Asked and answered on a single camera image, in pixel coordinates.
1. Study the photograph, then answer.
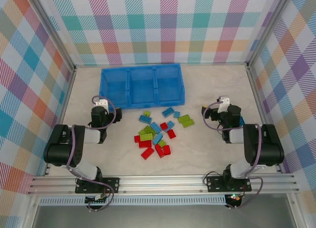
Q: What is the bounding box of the blue plastic bin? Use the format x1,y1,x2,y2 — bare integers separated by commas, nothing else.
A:
154,63,186,107
99,68,130,110
127,67,158,108

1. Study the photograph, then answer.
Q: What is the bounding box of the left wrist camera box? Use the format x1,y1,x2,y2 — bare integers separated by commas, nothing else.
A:
93,96,109,112

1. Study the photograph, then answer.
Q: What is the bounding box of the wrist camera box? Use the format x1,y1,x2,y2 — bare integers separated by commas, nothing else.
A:
93,96,109,112
217,96,231,113

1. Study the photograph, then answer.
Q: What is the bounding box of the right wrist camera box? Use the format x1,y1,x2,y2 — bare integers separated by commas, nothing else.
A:
217,96,231,113

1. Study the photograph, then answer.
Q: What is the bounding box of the aluminium side frame rail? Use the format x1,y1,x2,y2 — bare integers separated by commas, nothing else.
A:
246,66,284,174
43,67,78,177

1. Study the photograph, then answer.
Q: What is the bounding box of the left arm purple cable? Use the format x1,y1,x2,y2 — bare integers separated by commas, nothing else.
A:
66,95,117,213

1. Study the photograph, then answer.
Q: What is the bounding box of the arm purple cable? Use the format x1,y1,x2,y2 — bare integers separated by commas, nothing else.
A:
202,101,264,210
66,95,117,213

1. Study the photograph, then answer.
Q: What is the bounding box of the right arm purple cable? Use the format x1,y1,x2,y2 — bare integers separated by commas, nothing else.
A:
202,101,264,210

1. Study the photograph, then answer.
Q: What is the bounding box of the aluminium front frame rail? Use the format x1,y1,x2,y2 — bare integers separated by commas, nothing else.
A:
26,173,300,196

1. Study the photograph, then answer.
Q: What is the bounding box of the aluminium frame post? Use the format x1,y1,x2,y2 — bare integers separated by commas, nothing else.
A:
246,0,297,67
28,0,77,73

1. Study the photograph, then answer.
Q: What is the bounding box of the white slotted cable duct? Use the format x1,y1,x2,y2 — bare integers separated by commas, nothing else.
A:
39,197,227,207

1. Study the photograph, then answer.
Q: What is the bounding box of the aluminium frame leg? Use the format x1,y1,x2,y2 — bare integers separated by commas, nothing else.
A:
287,194,306,228
22,195,41,228

